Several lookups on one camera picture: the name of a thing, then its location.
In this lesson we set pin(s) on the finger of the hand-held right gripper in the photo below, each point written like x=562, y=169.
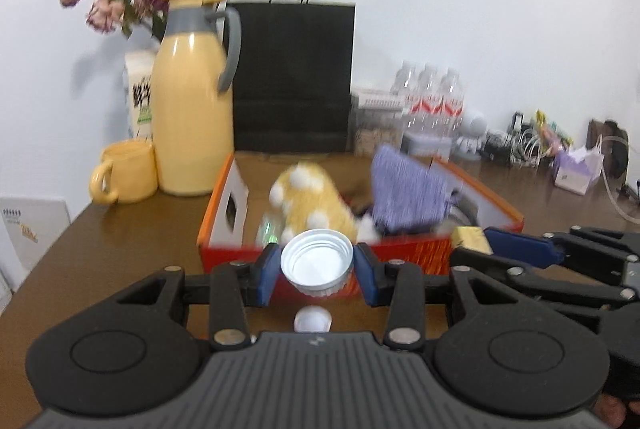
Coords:
x=560, y=289
x=520, y=246

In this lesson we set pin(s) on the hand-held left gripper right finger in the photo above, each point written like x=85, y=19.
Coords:
x=365, y=276

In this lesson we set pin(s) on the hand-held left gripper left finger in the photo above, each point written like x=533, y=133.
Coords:
x=270, y=274

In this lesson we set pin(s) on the white round lid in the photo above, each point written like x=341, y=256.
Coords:
x=315, y=269

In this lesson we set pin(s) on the red cardboard box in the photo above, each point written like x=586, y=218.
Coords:
x=410, y=254

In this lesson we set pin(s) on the small yellow block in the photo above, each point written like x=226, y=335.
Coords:
x=470, y=239

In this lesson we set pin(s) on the yellow hamster plush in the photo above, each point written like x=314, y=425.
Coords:
x=315, y=204

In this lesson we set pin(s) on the purple fabric pouch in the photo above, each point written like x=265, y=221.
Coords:
x=405, y=189

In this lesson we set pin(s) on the person's right hand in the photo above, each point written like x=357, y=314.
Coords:
x=611, y=411

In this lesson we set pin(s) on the small white cap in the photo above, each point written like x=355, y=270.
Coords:
x=312, y=319

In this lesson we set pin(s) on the purple tissue pack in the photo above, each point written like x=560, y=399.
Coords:
x=575, y=174

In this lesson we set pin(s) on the green yellow snack packet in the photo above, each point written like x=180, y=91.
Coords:
x=550, y=131

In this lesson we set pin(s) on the dark plug adapter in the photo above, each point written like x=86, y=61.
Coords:
x=517, y=121

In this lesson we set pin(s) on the white robot figure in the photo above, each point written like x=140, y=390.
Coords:
x=472, y=126

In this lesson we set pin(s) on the brown paper bag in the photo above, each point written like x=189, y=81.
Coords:
x=607, y=149

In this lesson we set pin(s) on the clear food canister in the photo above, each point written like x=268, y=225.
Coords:
x=375, y=139

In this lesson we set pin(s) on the lilac tin box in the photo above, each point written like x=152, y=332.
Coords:
x=425, y=144

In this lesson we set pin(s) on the yellow mug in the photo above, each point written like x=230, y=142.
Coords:
x=130, y=174

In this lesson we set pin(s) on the yellow thermos jug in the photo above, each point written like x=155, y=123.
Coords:
x=192, y=119

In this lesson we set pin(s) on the small white flat box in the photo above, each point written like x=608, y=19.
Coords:
x=377, y=99

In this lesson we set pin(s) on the black paper bag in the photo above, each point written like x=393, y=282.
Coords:
x=295, y=84

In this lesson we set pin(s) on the white drink carton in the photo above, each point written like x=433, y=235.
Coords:
x=140, y=99

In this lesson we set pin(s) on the white desk calendar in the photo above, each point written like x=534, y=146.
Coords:
x=30, y=239

